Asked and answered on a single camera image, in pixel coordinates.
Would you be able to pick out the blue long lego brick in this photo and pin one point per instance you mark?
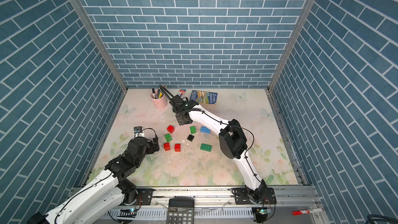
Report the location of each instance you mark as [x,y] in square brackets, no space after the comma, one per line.
[204,129]

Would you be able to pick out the pink pen holder cup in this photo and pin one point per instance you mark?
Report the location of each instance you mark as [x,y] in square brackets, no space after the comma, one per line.
[159,103]

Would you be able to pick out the black lego brick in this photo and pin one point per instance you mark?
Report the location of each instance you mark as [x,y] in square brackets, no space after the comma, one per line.
[190,137]

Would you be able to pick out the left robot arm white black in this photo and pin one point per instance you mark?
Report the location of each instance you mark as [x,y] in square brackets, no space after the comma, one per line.
[102,180]

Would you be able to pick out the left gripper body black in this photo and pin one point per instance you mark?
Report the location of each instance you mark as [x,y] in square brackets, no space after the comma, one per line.
[150,149]

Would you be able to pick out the green long lego brick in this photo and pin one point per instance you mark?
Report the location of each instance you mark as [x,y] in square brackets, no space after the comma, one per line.
[206,147]

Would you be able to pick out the green lego brick left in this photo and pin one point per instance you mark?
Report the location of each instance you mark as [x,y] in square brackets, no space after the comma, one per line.
[168,137]

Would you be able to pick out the red lego brick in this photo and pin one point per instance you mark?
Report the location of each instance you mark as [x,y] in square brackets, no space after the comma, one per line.
[170,129]
[177,147]
[166,146]

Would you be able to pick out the black calculator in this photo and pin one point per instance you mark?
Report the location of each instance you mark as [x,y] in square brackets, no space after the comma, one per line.
[180,211]

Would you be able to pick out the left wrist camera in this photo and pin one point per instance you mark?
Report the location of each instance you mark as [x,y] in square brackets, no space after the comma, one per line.
[138,131]

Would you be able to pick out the white red pen box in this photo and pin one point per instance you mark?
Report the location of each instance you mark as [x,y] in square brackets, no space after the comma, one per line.
[182,92]

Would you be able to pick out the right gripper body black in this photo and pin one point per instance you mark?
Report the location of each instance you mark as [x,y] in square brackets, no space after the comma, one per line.
[180,121]

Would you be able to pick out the pens in cup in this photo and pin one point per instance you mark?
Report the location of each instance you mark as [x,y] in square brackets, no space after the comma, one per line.
[156,93]

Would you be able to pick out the green lego brick back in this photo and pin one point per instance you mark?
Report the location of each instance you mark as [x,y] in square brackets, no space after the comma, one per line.
[193,130]

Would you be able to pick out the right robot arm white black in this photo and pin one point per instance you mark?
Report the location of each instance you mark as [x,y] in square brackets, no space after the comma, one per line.
[233,144]

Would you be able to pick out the red white marker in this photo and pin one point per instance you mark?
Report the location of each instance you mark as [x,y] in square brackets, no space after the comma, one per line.
[308,211]

